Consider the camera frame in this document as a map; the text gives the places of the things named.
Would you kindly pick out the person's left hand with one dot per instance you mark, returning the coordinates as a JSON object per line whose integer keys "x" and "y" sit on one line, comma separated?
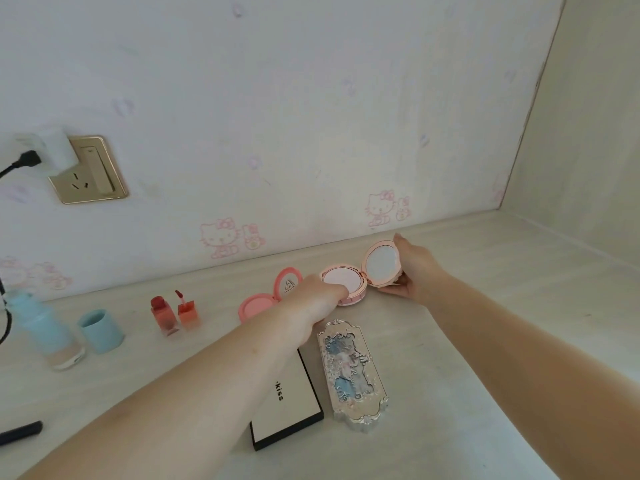
{"x": 312, "y": 304}

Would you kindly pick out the person's right hand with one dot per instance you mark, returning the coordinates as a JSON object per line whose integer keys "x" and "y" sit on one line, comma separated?
{"x": 425, "y": 274}

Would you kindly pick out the cake-shaped pink round compact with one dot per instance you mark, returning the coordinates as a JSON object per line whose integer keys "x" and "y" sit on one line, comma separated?
{"x": 380, "y": 262}

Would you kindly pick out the ornate silver blue palette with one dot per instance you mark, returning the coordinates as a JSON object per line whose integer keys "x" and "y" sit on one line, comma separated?
{"x": 352, "y": 374}

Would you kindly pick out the black white Mooekiss palette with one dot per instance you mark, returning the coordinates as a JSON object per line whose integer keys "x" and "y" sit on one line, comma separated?
{"x": 295, "y": 404}

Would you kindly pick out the pink cap with wand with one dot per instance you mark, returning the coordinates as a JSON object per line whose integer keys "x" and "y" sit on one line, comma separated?
{"x": 189, "y": 314}

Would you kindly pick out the pink lip gloss bottle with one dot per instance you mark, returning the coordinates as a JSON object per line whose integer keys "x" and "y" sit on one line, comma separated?
{"x": 164, "y": 317}

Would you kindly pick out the light blue bottle cap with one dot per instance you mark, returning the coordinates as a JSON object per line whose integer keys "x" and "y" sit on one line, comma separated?
{"x": 102, "y": 332}

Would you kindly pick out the light blue spray bottle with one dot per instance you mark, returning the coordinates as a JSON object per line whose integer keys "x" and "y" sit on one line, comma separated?
{"x": 45, "y": 329}

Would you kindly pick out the black makeup brush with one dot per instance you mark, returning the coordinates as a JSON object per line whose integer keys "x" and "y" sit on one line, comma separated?
{"x": 20, "y": 433}

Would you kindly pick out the person's right forearm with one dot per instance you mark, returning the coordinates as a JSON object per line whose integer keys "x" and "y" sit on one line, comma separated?
{"x": 540, "y": 374}

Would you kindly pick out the person's left forearm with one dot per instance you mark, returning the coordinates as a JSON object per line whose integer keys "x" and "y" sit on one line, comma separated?
{"x": 175, "y": 404}

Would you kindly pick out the white plug adapter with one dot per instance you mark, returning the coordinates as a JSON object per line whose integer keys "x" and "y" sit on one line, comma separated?
{"x": 52, "y": 147}

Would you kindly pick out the gold wall socket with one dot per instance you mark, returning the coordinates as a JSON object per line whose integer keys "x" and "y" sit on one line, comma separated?
{"x": 95, "y": 169}

